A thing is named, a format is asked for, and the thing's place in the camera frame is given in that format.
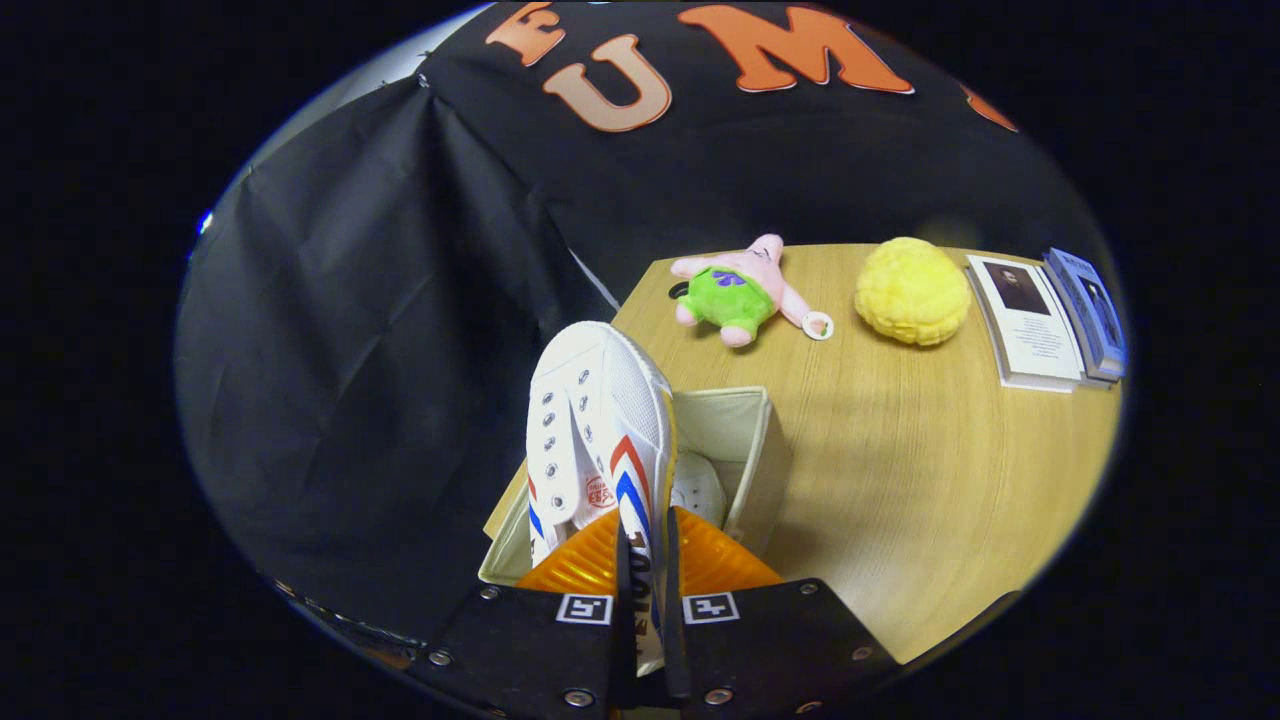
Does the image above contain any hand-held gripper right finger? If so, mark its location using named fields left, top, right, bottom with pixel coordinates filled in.
left=665, top=505, right=901, bottom=720

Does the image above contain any yellow round plush toy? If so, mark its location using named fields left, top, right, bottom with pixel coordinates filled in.
left=854, top=236, right=972, bottom=347

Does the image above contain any beige fabric storage box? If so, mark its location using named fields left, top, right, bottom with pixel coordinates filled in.
left=478, top=386, right=794, bottom=591

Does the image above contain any pink starfish plush toy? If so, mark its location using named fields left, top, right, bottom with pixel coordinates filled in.
left=670, top=233, right=834, bottom=349

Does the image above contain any white canvas shoe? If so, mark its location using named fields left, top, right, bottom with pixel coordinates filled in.
left=670, top=450, right=729, bottom=529
left=525, top=320, right=679, bottom=678

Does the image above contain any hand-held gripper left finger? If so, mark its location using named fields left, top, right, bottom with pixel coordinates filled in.
left=410, top=507, right=638, bottom=720

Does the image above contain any white book with portrait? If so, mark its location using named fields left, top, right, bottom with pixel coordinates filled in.
left=965, top=254, right=1086, bottom=393

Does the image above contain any blue book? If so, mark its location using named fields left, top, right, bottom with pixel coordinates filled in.
left=1043, top=247, right=1130, bottom=383

